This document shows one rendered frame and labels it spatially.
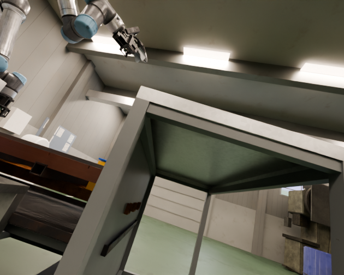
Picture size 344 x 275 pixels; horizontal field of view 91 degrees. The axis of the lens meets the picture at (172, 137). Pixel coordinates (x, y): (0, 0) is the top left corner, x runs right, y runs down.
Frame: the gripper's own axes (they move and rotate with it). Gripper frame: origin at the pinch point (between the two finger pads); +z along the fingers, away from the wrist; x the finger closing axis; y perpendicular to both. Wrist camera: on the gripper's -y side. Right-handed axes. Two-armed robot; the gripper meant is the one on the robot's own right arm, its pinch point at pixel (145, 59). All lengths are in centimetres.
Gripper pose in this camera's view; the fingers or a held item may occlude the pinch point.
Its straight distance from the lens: 104.4
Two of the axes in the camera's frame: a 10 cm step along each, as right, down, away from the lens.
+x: 8.5, -0.8, -5.3
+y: -1.8, 8.8, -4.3
